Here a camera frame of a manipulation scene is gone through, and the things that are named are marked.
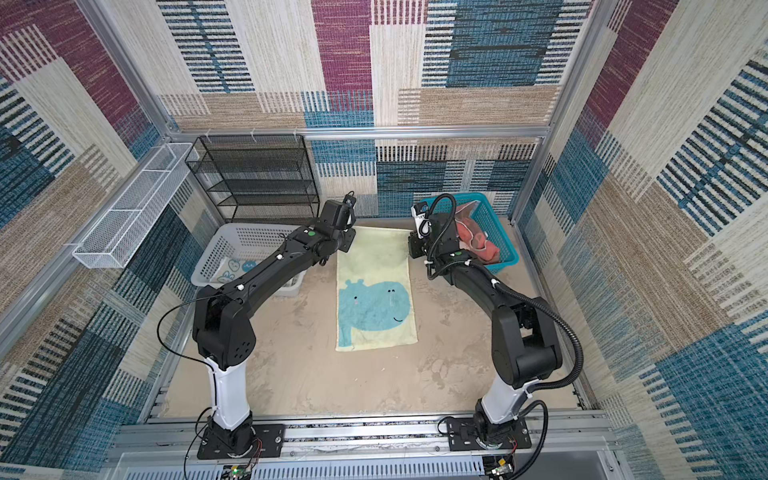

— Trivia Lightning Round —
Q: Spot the yellow green towel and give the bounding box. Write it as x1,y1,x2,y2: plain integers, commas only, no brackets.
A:
336,227,418,352

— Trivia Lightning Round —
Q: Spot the blue bunny towel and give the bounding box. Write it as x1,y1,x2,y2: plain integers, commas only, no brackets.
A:
211,257,258,284

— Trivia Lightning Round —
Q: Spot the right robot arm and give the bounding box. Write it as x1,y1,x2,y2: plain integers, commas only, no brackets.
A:
408,211,562,448

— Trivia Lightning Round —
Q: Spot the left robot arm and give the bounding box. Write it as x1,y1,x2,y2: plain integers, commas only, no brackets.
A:
192,192,356,458

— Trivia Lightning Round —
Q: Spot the pink red towel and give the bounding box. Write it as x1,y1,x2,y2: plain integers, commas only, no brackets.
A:
455,200,501,264

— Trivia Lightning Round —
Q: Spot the teal plastic basket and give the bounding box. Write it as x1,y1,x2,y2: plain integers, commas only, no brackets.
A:
418,193,519,279

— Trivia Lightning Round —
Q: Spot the white plastic basket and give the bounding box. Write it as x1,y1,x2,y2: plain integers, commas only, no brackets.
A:
191,223,297,288

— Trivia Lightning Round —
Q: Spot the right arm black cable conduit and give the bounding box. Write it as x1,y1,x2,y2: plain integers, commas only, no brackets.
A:
423,193,584,480

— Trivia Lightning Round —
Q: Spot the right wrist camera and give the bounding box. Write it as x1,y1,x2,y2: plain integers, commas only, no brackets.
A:
411,201,431,239

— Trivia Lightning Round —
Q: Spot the black wire shelf rack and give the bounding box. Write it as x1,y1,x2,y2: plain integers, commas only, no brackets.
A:
185,134,320,224

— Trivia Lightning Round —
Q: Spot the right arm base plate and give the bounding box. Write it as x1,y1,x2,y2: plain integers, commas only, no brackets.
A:
437,416,532,451

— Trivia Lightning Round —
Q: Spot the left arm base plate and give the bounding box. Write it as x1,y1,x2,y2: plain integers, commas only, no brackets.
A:
196,421,285,460

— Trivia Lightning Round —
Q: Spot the white wire wall basket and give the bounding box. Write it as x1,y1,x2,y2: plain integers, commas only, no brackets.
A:
72,143,192,269

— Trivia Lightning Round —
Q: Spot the aluminium front rail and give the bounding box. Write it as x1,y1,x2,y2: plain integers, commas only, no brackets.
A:
107,410,613,463

